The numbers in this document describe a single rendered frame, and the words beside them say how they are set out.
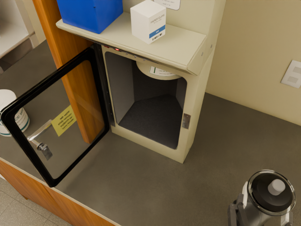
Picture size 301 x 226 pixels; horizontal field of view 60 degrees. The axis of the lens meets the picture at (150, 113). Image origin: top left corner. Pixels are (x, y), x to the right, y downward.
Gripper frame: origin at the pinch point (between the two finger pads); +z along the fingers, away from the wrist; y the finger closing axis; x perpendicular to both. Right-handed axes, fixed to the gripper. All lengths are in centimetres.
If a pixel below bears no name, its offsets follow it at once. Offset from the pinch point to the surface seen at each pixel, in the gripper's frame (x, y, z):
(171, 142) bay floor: 15.1, 29.8, 20.5
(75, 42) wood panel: -21, 61, 14
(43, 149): 0, 59, -10
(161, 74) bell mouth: -16.1, 35.2, 16.6
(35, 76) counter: 21, 107, 37
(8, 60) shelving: 56, 178, 81
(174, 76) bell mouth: -15.7, 31.8, 18.0
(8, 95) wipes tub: 9, 95, 12
